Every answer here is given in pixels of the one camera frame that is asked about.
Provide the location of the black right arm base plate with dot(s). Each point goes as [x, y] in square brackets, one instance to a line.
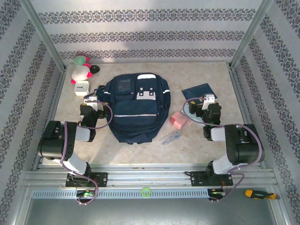
[198, 179]

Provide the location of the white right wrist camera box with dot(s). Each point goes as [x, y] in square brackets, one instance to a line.
[209, 98]

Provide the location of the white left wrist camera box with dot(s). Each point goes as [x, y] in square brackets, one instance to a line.
[90, 99]

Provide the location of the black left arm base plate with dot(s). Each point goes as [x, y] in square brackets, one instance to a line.
[100, 179]

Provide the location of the white pink green plush toy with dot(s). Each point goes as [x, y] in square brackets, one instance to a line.
[79, 72]

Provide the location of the aluminium table edge rail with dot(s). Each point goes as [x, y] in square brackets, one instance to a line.
[241, 100]
[57, 93]

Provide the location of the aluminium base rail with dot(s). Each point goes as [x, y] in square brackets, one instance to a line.
[150, 179]

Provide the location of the pink plastic box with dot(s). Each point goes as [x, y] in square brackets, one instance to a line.
[178, 120]

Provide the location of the aluminium frame post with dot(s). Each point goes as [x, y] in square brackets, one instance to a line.
[253, 28]
[39, 30]

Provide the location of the white square clock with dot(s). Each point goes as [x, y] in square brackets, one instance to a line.
[82, 88]

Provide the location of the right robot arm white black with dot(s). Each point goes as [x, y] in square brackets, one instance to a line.
[243, 145]

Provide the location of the navy blue backpack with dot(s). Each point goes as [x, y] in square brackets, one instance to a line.
[136, 117]

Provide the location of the yellow black screwdriver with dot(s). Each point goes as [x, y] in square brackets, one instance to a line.
[257, 194]

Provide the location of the clear pen pouch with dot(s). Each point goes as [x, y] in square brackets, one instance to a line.
[171, 137]

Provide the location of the black round disc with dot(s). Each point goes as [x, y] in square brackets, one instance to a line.
[95, 69]

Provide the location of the dark blue notebook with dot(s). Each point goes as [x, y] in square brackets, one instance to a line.
[197, 90]

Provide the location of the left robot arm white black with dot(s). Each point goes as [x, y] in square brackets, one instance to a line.
[54, 143]

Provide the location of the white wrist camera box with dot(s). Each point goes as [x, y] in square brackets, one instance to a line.
[90, 99]
[209, 98]

